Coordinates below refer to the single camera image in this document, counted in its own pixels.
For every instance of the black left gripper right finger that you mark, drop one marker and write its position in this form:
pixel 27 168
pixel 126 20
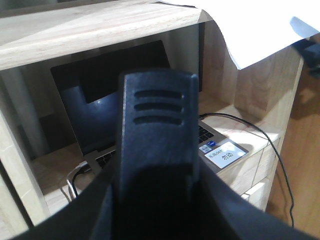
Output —
pixel 224 215

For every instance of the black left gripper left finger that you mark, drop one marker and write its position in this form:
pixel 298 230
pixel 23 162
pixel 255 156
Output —
pixel 88 217

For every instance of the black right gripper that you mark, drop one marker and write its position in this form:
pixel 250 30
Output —
pixel 310 52

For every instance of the white paper sheet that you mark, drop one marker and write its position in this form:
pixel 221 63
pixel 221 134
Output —
pixel 255 29

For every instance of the black stapler with orange button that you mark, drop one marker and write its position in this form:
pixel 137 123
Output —
pixel 156 193

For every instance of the wooden shelf unit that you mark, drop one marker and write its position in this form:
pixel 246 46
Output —
pixel 262 93

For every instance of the white label sticker right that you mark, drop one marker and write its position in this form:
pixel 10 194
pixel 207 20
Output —
pixel 225 154

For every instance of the silver laptop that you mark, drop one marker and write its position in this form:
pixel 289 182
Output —
pixel 89 93

